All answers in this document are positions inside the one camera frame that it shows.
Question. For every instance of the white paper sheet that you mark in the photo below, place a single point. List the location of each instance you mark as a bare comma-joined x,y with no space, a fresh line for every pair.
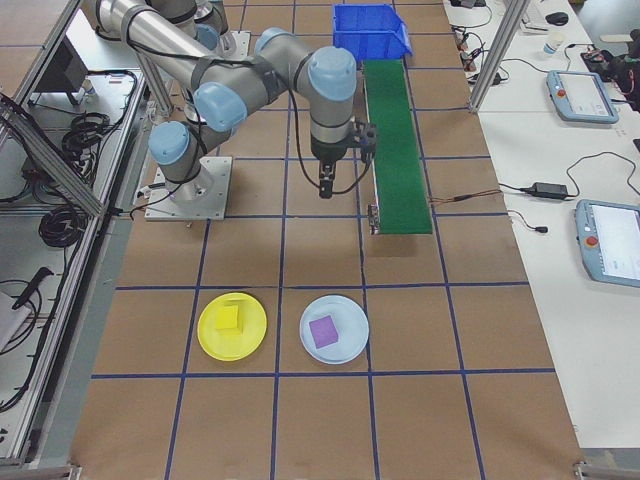
12,320

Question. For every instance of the aluminium profile bar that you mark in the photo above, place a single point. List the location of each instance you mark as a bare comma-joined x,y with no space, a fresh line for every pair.
40,472
610,471

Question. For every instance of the white square base plate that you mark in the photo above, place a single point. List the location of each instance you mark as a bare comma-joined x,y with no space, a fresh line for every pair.
240,42
215,200

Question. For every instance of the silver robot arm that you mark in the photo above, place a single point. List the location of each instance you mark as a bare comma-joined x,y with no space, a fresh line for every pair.
209,36
150,30

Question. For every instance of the black hand tool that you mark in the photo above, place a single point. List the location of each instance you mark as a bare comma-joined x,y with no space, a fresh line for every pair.
32,287

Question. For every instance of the V-shaped metal bar frame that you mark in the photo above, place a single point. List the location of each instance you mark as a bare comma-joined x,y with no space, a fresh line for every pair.
50,159

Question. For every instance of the black computer mouse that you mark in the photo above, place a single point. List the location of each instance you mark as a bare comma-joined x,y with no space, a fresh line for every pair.
556,17

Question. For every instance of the black power adapter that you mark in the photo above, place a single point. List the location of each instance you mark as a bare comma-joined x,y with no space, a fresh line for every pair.
550,190

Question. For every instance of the white paper cup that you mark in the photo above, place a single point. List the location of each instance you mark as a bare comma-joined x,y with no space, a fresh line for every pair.
554,45

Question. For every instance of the light blue teach pendant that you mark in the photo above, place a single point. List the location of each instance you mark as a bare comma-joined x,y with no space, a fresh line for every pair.
582,97
615,245

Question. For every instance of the yellow foam cube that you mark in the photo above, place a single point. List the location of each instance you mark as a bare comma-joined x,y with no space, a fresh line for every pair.
229,320

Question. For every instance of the aluminium frame post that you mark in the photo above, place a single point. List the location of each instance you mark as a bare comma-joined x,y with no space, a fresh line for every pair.
495,60

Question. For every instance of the small circuit board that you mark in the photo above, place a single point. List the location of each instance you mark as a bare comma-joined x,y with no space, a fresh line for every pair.
467,57
459,37

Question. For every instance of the small white bottle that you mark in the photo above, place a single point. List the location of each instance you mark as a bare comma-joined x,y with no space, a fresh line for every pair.
88,90

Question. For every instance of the blue plastic storage bin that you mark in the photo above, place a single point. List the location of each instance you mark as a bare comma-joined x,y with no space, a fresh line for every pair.
370,40

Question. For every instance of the yellow round plate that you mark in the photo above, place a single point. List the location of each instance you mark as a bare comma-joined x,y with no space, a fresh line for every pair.
250,345

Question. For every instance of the green conveyor belt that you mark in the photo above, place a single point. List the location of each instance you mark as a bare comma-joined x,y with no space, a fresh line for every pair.
397,150

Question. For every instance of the purple foam cube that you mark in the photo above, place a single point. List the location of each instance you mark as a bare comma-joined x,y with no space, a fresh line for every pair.
324,331

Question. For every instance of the light blue round plate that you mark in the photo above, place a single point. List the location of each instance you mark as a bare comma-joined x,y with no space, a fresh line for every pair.
350,320

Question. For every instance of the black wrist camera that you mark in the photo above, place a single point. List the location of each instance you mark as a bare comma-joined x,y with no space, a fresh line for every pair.
368,137

